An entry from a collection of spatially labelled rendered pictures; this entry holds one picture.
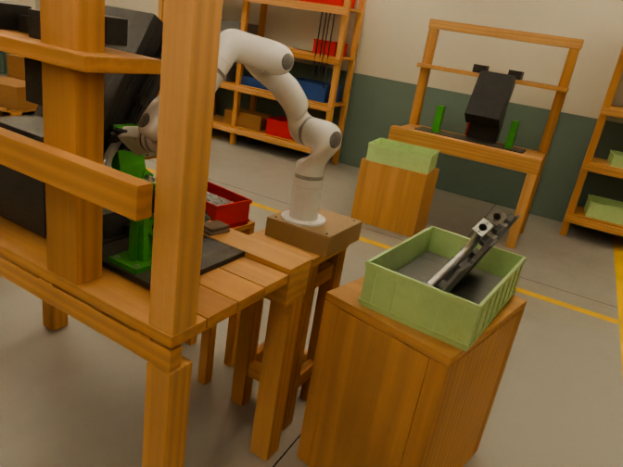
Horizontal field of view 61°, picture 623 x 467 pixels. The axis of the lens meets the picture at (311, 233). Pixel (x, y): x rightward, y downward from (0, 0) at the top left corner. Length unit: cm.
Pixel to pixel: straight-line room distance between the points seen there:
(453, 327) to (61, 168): 126
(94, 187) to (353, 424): 128
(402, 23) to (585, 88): 231
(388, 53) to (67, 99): 607
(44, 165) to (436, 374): 132
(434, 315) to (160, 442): 93
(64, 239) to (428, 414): 127
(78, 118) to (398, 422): 140
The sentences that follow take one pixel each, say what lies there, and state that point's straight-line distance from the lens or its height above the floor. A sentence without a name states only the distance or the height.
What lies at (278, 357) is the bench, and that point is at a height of 51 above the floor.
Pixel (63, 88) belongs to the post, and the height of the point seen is 144.
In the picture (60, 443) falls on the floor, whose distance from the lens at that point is 249.
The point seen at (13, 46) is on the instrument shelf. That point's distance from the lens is 165.
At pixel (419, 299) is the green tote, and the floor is 90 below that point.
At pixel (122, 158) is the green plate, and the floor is 116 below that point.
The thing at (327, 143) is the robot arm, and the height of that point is 129.
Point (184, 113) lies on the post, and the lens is 124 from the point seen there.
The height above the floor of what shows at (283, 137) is 27.
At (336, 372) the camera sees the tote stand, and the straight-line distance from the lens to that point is 207.
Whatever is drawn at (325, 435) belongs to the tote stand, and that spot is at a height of 20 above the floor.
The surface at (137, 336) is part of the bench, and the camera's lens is 156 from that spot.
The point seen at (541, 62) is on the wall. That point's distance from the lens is 692.
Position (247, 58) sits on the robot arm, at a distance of 183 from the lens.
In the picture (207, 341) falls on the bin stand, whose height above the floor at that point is 25.
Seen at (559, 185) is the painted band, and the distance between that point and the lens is 700.
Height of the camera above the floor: 167
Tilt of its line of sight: 21 degrees down
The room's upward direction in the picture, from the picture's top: 9 degrees clockwise
